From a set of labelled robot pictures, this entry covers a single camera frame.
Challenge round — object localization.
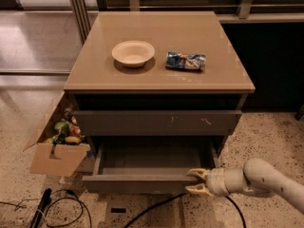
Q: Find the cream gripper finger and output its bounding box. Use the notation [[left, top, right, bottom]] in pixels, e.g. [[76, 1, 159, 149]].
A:
[[185, 183, 213, 197], [187, 168, 209, 181]]

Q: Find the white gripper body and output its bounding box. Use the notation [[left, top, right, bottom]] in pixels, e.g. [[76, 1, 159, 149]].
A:
[[206, 168, 229, 197]]

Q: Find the grey drawer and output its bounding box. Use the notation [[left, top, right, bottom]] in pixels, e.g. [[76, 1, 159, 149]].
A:
[[83, 136, 218, 194], [74, 110, 241, 136]]

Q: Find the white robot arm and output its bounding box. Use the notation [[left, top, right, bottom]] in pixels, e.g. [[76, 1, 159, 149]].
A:
[[185, 158, 304, 214]]

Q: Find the grey drawer cabinet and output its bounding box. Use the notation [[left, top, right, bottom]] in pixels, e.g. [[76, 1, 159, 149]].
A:
[[63, 10, 256, 195]]

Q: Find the grey top drawer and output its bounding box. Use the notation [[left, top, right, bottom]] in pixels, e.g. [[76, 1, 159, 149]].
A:
[[74, 110, 241, 136]]

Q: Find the blue crumpled snack bag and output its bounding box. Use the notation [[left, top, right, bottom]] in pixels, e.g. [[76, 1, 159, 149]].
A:
[[166, 52, 206, 71]]

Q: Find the red toy item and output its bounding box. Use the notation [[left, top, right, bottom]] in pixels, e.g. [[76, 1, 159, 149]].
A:
[[69, 125, 81, 137]]

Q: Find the yellow toy banana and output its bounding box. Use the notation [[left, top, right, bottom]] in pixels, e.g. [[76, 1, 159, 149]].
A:
[[65, 136, 82, 144]]

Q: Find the white paper bowl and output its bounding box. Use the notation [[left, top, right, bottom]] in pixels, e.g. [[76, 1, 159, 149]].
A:
[[112, 41, 155, 67]]

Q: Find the green toy item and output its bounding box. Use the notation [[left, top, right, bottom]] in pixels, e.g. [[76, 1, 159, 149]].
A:
[[54, 122, 68, 135]]

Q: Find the cardboard box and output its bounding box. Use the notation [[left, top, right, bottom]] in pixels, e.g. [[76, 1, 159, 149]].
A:
[[25, 92, 94, 177]]

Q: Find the black stick tool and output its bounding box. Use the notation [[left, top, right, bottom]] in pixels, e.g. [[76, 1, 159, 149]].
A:
[[28, 188, 52, 228]]

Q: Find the thick black floor cable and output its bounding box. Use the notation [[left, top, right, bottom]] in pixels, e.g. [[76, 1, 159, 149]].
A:
[[123, 192, 247, 228]]

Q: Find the thin black looped cable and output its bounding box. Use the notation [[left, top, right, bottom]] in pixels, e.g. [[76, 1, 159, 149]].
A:
[[0, 188, 93, 228]]

